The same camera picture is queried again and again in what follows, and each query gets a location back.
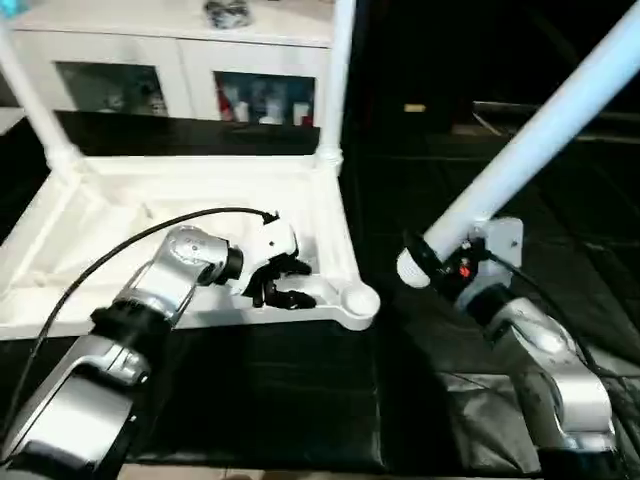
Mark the white plastic table leg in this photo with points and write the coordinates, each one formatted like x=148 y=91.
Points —
x=540 y=130
x=337 y=80
x=40 y=100

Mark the white plastic table top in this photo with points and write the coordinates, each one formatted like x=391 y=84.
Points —
x=100 y=220

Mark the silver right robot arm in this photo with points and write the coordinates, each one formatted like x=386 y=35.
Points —
x=540 y=350

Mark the black work mat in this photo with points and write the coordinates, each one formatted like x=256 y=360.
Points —
x=300 y=400

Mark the small tan label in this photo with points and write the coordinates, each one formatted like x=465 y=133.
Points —
x=415 y=108

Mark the long black bar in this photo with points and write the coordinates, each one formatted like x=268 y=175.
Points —
x=520 y=108

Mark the large black cabinet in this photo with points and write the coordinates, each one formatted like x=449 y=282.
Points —
x=480 y=50

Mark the small dark figurines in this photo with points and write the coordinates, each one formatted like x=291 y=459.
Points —
x=115 y=98

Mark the white glass-door cabinet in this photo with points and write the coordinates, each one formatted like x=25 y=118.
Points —
x=150 y=50

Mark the small grey metal object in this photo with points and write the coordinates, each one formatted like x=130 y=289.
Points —
x=228 y=12

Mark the light blue plastic object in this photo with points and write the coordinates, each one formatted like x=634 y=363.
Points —
x=8 y=6

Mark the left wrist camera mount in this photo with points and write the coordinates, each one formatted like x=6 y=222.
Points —
x=270 y=240

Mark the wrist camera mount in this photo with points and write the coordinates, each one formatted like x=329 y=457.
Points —
x=270 y=240
x=498 y=245

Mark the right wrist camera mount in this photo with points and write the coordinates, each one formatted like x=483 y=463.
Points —
x=498 y=245

